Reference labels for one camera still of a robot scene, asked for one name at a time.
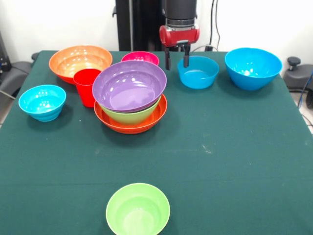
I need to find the black wall cable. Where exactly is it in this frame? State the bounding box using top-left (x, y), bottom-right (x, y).
top-left (209, 0), bottom-right (222, 51)

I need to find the dark green tablecloth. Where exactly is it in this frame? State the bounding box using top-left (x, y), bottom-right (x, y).
top-left (0, 50), bottom-right (313, 235)

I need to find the blue cable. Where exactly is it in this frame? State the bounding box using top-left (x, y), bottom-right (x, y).
top-left (297, 70), bottom-right (313, 110)

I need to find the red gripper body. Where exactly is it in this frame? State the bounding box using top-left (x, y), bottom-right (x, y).
top-left (159, 23), bottom-right (201, 47)

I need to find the translucent blue straight-sided bowl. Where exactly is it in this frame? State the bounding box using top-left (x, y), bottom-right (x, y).
top-left (177, 55), bottom-right (220, 90)

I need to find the black pedestal leg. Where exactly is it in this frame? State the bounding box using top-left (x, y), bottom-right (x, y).
top-left (283, 56), bottom-right (313, 90)
top-left (0, 52), bottom-right (40, 98)

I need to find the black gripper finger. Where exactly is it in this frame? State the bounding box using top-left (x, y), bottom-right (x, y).
top-left (164, 45), bottom-right (171, 71)
top-left (183, 44), bottom-right (190, 69)

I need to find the pink bowl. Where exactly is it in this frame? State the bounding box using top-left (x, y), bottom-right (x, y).
top-left (121, 51), bottom-right (160, 66)

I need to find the orange bowl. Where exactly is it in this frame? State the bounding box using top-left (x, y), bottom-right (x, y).
top-left (93, 93), bottom-right (168, 135)
top-left (48, 45), bottom-right (113, 85)

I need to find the purple bowl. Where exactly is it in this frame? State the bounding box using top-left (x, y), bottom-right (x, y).
top-left (91, 60), bottom-right (167, 113)

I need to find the small blue ribbed bowl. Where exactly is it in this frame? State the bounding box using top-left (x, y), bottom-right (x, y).
top-left (18, 84), bottom-right (67, 122)

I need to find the red cup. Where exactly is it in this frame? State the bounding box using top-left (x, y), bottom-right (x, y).
top-left (73, 69), bottom-right (102, 108)

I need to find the large green bowl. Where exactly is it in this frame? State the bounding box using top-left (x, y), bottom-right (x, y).
top-left (99, 95), bottom-right (162, 126)

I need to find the small green bowl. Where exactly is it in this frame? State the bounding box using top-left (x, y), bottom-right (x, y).
top-left (105, 183), bottom-right (171, 235)

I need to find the large blue bowl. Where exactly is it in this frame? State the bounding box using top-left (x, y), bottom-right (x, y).
top-left (224, 47), bottom-right (283, 92)

